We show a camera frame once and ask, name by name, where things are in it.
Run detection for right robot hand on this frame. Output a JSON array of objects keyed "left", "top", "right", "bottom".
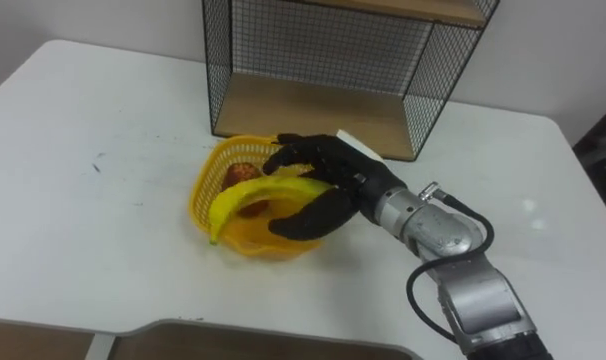
[{"left": 261, "top": 129, "right": 407, "bottom": 242}]

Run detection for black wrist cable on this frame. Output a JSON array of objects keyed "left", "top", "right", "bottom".
[{"left": 406, "top": 182, "right": 496, "bottom": 346}]

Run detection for white desk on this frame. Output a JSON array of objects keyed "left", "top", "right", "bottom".
[{"left": 0, "top": 38, "right": 606, "bottom": 360}]

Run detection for red fruit soft toy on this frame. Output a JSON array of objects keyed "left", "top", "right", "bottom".
[{"left": 220, "top": 162, "right": 272, "bottom": 219}]

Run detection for dark object beside desk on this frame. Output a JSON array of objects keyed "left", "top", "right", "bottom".
[{"left": 572, "top": 97, "right": 606, "bottom": 234}]

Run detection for yellow plastic mesh basket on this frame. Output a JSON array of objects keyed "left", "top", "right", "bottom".
[{"left": 187, "top": 133, "right": 334, "bottom": 259}]

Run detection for yellow banana soft toy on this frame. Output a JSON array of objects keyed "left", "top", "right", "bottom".
[{"left": 207, "top": 174, "right": 334, "bottom": 246}]

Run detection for black wire wooden shelf rack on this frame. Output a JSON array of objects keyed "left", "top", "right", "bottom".
[{"left": 201, "top": 0, "right": 502, "bottom": 163}]

